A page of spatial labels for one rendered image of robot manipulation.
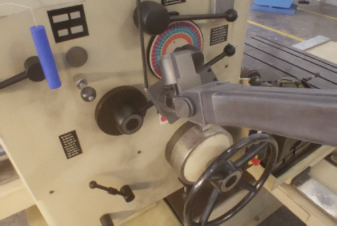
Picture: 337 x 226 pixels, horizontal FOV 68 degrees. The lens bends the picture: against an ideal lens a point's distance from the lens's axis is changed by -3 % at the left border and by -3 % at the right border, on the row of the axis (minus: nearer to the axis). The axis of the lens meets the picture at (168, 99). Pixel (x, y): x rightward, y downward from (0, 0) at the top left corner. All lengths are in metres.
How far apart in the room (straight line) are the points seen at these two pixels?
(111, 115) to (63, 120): 0.12
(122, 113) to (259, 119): 0.38
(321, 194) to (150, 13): 1.38
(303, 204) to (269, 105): 1.32
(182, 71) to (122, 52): 0.21
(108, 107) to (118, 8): 0.24
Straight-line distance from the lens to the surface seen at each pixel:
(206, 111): 0.41
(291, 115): 0.31
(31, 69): 0.55
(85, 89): 0.54
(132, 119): 0.64
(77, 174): 0.79
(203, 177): 0.69
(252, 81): 0.97
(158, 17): 0.58
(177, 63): 0.47
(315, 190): 1.67
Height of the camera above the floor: 1.96
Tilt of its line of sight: 35 degrees down
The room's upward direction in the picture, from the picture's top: 2 degrees counter-clockwise
